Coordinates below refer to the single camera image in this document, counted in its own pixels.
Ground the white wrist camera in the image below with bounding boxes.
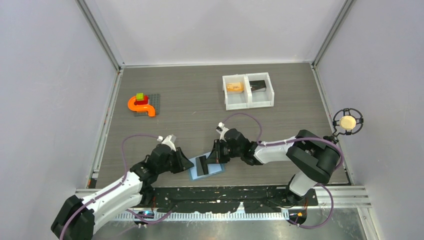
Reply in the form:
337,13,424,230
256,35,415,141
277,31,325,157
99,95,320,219
157,134,177,151
216,122,229,141

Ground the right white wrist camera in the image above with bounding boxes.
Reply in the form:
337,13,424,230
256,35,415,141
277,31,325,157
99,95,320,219
216,122,229,141

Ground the grey building baseplate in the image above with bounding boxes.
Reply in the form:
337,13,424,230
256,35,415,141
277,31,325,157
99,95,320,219
134,93,160,116

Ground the black microphone with mount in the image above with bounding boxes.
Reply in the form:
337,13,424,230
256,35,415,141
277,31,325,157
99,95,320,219
323,107,364,144

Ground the blue card holder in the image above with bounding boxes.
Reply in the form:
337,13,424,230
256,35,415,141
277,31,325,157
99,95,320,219
188,152,225,181

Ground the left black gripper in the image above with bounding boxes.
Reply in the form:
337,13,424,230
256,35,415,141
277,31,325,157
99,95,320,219
157,147,193,174

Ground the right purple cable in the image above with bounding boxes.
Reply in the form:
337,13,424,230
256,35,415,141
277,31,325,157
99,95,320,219
222,112,345,229

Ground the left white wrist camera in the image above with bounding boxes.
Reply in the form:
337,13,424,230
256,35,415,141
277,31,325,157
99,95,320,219
157,134,177,151

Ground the black card stack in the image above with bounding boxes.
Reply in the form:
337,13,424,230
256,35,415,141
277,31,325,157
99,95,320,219
249,80,267,93

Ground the red toy block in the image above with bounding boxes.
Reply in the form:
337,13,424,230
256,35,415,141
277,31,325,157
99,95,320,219
134,95,149,106

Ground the orange curved toy piece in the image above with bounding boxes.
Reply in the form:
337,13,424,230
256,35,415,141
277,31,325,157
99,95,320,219
127,96,156,117

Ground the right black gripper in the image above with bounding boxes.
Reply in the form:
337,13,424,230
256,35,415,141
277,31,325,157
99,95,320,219
206,138,243,164

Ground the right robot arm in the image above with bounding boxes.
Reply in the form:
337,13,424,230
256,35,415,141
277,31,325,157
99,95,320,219
196,127,342,205

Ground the green toy cube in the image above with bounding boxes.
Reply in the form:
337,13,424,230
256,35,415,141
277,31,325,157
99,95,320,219
135,92,145,101

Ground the orange card stack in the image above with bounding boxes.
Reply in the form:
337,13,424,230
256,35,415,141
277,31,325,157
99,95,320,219
225,82,245,94

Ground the white two-compartment tray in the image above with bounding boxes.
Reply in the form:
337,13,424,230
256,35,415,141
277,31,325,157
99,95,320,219
222,72,275,111

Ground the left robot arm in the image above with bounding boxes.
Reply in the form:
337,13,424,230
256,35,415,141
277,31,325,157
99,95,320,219
50,143,195,240

